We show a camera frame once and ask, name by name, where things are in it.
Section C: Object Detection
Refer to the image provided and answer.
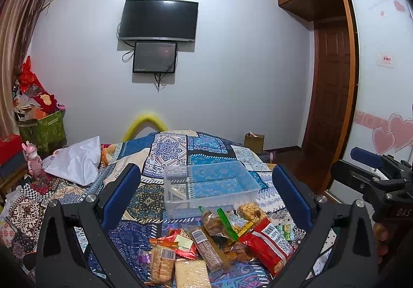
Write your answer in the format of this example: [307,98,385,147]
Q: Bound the red snack bag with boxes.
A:
[238,218,294,277]

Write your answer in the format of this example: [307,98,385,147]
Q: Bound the puffed rice snack pack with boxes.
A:
[237,202,267,227]

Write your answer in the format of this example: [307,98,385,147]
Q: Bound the cardboard box on floor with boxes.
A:
[244,132,265,155]

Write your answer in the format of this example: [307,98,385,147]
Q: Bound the white plastic bag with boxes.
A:
[45,136,101,186]

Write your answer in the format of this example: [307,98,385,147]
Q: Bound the small black wall monitor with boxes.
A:
[132,41,177,74]

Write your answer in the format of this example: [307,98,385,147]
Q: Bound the green zip snack bag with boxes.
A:
[199,206,253,243]

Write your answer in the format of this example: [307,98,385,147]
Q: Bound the patchwork patterned bed cover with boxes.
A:
[0,129,338,288]

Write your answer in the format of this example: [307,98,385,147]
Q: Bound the yellow curved cushion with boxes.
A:
[122,113,168,141]

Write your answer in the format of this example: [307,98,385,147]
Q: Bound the right hand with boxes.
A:
[373,222,393,264]

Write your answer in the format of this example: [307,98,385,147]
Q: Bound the beige cracker pack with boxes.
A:
[175,259,211,288]

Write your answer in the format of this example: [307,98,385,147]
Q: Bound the green storage box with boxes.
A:
[17,111,67,155]

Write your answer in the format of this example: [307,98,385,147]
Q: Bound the black wall television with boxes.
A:
[118,0,199,42]

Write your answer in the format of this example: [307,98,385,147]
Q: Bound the brown biscuit pack with barcode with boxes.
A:
[150,245,176,284]

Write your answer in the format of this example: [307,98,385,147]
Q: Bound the brown wooden door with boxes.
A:
[301,18,352,192]

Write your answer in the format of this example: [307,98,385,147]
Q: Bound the orange red snack packet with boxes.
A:
[149,229,197,260]

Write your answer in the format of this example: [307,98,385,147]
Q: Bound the striped brown curtain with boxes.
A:
[1,0,46,137]

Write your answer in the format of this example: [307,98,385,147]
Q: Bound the red box on shelf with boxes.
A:
[0,134,22,165]

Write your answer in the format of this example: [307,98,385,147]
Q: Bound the white sliding wardrobe door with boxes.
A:
[344,0,412,171]

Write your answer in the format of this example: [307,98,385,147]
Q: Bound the pink rabbit toy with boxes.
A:
[22,141,42,180]

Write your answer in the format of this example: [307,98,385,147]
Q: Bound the clear plastic storage bin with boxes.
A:
[164,160,263,220]

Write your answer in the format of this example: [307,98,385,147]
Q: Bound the long brown wafer pack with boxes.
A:
[190,227,230,272]

